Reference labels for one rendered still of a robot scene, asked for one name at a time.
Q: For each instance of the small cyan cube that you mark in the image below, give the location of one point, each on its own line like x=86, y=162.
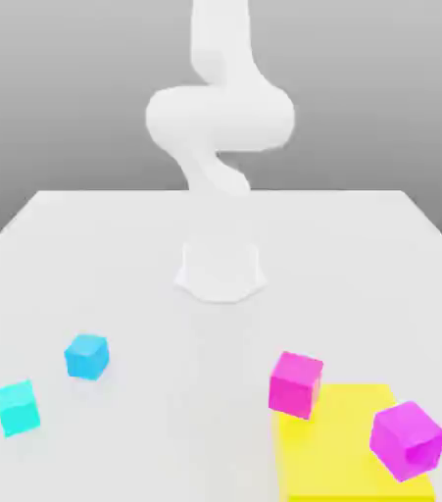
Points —
x=17, y=408

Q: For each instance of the small blue cube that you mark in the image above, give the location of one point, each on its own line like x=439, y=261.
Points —
x=87, y=357

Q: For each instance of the small pink cube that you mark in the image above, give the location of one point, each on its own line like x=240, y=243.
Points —
x=293, y=386

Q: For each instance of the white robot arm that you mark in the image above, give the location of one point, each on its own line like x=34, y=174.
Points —
x=220, y=117

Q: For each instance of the small magenta cube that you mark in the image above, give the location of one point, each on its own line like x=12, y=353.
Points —
x=404, y=439

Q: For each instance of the large yellow box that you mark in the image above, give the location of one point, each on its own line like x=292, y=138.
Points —
x=334, y=451

